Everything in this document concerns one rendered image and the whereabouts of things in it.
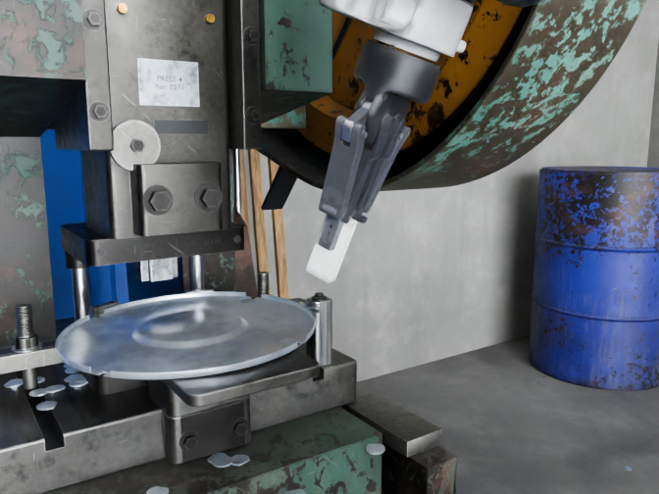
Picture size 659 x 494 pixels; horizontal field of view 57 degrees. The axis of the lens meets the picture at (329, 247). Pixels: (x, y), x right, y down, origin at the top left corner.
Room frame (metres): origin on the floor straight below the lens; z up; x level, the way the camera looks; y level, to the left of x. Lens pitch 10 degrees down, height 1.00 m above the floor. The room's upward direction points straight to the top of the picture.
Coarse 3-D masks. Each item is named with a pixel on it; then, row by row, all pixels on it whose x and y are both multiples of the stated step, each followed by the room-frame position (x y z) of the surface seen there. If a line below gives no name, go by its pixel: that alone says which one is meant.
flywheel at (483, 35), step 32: (480, 0) 0.81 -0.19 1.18; (352, 32) 1.04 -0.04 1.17; (480, 32) 0.77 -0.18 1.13; (512, 32) 0.73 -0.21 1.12; (352, 64) 1.04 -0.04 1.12; (448, 64) 0.81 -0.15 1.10; (480, 64) 0.76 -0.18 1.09; (352, 96) 1.04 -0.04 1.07; (448, 96) 0.81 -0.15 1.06; (480, 96) 0.79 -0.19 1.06; (320, 128) 1.06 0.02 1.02; (416, 128) 0.86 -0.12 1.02; (448, 128) 0.84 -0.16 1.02
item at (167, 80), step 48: (144, 0) 0.70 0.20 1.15; (192, 0) 0.73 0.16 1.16; (144, 48) 0.70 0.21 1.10; (192, 48) 0.73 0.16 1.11; (144, 96) 0.70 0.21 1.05; (192, 96) 0.73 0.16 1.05; (144, 144) 0.68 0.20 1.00; (192, 144) 0.73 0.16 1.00; (96, 192) 0.72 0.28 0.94; (144, 192) 0.67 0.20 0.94; (192, 192) 0.70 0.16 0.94
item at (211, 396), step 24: (288, 360) 0.59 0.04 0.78; (312, 360) 0.59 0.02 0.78; (168, 384) 0.55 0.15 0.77; (192, 384) 0.53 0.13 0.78; (216, 384) 0.53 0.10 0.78; (240, 384) 0.53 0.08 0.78; (264, 384) 0.54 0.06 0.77; (168, 408) 0.62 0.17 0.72; (192, 408) 0.62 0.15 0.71; (216, 408) 0.64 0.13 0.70; (240, 408) 0.66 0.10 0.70; (168, 432) 0.62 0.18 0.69; (192, 432) 0.62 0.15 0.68; (216, 432) 0.64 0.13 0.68; (240, 432) 0.65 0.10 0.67; (168, 456) 0.62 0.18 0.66; (192, 456) 0.62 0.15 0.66
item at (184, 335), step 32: (96, 320) 0.72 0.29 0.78; (128, 320) 0.72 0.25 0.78; (160, 320) 0.70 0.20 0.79; (192, 320) 0.70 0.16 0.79; (224, 320) 0.69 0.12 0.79; (256, 320) 0.71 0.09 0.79; (288, 320) 0.71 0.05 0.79; (64, 352) 0.61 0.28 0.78; (96, 352) 0.61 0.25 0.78; (128, 352) 0.61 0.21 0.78; (160, 352) 0.61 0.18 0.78; (192, 352) 0.60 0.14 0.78; (224, 352) 0.60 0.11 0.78; (256, 352) 0.60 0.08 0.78; (288, 352) 0.60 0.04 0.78
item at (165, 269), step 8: (136, 264) 0.77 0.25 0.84; (144, 264) 0.76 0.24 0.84; (152, 264) 0.76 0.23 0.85; (160, 264) 0.76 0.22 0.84; (168, 264) 0.77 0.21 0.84; (176, 264) 0.78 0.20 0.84; (136, 272) 0.77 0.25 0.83; (144, 272) 0.76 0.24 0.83; (152, 272) 0.76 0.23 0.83; (160, 272) 0.76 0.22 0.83; (168, 272) 0.77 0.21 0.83; (176, 272) 0.78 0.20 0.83; (144, 280) 0.76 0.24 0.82; (152, 280) 0.76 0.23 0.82
